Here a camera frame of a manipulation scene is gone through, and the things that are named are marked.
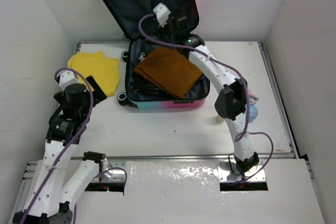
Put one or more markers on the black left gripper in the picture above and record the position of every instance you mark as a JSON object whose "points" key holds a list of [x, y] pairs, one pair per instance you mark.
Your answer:
{"points": [[98, 95]]}

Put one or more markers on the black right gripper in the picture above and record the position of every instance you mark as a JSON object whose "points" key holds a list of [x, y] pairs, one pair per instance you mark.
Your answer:
{"points": [[163, 33]]}

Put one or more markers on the yellow garment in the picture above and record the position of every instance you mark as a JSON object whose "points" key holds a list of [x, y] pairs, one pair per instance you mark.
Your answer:
{"points": [[104, 70]]}

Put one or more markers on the brown garment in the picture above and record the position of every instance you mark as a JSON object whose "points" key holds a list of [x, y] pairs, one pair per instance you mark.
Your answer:
{"points": [[189, 74]]}

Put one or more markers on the black white patterned garment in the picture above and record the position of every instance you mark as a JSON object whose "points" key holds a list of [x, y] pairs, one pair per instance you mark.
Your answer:
{"points": [[143, 87]]}

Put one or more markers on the small beige lotion bottle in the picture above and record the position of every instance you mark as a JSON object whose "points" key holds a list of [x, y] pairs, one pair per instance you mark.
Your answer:
{"points": [[219, 119]]}

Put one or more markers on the blue pink cat headphones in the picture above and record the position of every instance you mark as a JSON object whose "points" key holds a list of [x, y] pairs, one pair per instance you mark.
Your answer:
{"points": [[253, 111]]}

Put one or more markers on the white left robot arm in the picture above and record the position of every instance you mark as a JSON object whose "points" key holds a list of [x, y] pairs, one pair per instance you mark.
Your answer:
{"points": [[50, 200]]}

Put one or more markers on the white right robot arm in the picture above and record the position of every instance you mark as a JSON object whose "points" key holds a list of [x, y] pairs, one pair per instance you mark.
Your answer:
{"points": [[232, 104]]}

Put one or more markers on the pink teal open suitcase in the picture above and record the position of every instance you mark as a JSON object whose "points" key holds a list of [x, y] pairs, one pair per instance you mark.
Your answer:
{"points": [[128, 13]]}

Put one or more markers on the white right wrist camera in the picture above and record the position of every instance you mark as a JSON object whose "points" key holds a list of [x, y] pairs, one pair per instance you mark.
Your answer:
{"points": [[162, 13]]}

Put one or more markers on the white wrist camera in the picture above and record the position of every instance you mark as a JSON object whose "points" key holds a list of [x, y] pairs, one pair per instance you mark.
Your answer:
{"points": [[67, 78], [162, 13]]}

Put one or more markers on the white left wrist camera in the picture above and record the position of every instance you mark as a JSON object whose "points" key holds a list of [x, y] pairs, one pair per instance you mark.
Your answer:
{"points": [[67, 78]]}

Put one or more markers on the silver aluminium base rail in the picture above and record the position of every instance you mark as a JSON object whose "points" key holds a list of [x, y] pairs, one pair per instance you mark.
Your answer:
{"points": [[224, 170]]}

